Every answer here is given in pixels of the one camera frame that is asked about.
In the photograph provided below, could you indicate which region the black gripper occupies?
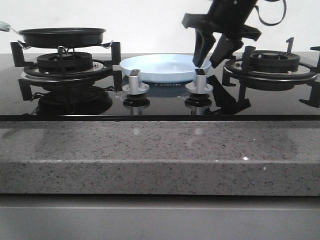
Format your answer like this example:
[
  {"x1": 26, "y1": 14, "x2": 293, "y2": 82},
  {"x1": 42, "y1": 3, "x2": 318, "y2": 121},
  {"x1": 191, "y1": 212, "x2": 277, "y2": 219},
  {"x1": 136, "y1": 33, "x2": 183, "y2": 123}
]
[{"x1": 182, "y1": 0, "x2": 261, "y2": 68}]

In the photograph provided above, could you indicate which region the light blue plate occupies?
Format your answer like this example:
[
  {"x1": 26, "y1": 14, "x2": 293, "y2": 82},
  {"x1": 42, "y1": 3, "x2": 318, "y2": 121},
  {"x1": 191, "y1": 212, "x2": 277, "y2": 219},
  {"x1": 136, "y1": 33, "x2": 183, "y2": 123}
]
[{"x1": 119, "y1": 54, "x2": 197, "y2": 84}]

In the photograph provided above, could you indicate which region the black frying pan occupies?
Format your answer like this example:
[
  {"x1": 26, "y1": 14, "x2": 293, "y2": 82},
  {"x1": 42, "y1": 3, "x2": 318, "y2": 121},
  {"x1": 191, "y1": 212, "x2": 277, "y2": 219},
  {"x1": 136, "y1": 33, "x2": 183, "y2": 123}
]
[{"x1": 0, "y1": 21, "x2": 107, "y2": 49}]

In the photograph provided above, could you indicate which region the right black pan support grate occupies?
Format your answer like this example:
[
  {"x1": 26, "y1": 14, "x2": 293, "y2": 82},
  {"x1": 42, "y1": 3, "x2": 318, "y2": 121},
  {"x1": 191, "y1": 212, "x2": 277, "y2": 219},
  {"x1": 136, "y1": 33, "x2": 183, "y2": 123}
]
[{"x1": 222, "y1": 37, "x2": 320, "y2": 108}]

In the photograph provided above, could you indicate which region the black pan support grate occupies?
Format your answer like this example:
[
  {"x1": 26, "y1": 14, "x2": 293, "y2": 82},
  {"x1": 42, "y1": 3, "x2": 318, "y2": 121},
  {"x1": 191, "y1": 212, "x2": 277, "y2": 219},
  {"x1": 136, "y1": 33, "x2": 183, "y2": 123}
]
[
  {"x1": 222, "y1": 37, "x2": 320, "y2": 108},
  {"x1": 10, "y1": 42, "x2": 122, "y2": 101}
]

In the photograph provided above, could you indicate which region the right silver stove knob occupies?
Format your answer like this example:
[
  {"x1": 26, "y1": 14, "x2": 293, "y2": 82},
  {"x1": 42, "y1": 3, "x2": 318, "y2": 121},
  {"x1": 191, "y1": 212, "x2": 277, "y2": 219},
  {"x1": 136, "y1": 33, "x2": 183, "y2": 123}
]
[{"x1": 185, "y1": 68, "x2": 213, "y2": 95}]

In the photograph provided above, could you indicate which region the silver stove knob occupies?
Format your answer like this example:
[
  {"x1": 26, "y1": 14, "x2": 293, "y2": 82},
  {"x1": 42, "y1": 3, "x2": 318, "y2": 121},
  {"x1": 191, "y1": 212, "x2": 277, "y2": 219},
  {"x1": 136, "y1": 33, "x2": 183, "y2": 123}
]
[
  {"x1": 185, "y1": 68, "x2": 213, "y2": 95},
  {"x1": 122, "y1": 69, "x2": 150, "y2": 95}
]

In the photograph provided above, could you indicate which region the right black gas burner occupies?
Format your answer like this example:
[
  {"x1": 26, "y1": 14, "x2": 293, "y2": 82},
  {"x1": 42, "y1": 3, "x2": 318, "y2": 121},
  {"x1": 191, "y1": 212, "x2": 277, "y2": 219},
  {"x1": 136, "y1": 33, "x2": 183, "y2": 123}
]
[{"x1": 241, "y1": 50, "x2": 301, "y2": 73}]

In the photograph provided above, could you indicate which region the black gas burner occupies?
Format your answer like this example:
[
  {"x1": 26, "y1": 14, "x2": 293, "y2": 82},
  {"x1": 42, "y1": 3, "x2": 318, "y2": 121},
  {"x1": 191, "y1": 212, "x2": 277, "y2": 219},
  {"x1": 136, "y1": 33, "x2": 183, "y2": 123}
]
[
  {"x1": 241, "y1": 50, "x2": 301, "y2": 73},
  {"x1": 36, "y1": 52, "x2": 93, "y2": 74}
]

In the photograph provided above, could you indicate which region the black glass cooktop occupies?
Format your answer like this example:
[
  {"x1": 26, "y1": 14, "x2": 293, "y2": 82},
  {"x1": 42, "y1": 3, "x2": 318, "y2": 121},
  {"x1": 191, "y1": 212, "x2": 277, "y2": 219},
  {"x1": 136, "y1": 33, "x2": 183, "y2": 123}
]
[{"x1": 0, "y1": 54, "x2": 320, "y2": 122}]

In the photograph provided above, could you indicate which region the left silver stove knob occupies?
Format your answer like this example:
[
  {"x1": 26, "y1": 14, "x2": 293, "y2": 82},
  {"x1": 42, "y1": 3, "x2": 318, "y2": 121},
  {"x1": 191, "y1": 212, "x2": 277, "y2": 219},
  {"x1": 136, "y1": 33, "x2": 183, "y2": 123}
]
[{"x1": 122, "y1": 69, "x2": 150, "y2": 95}]

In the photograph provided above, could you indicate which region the left black gas burner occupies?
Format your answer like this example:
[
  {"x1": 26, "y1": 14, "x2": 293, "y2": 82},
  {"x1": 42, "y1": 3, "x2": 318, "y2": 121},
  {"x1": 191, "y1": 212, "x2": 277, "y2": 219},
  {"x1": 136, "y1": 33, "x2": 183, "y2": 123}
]
[{"x1": 36, "y1": 52, "x2": 93, "y2": 74}]

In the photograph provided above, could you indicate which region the left black pan support grate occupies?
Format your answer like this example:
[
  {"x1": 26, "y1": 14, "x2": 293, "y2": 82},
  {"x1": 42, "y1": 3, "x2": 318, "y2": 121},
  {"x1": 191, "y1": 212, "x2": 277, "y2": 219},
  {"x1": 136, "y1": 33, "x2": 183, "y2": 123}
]
[{"x1": 10, "y1": 42, "x2": 122, "y2": 101}]

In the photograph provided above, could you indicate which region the grey cabinet front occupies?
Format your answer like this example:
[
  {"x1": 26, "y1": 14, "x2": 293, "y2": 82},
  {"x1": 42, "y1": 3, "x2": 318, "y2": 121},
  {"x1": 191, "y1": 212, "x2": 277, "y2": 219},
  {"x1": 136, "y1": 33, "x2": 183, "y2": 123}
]
[{"x1": 0, "y1": 194, "x2": 320, "y2": 240}]

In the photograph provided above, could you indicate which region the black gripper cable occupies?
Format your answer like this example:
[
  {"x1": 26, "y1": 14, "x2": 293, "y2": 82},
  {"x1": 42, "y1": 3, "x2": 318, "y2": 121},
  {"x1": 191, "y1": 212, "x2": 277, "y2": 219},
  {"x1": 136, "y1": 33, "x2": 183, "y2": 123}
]
[{"x1": 254, "y1": 0, "x2": 287, "y2": 27}]

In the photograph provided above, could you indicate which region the small wire pan support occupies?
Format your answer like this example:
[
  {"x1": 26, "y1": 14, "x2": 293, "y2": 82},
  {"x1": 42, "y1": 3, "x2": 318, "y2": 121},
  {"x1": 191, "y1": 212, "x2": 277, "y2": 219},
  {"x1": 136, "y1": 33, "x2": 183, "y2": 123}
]
[{"x1": 17, "y1": 40, "x2": 114, "y2": 54}]

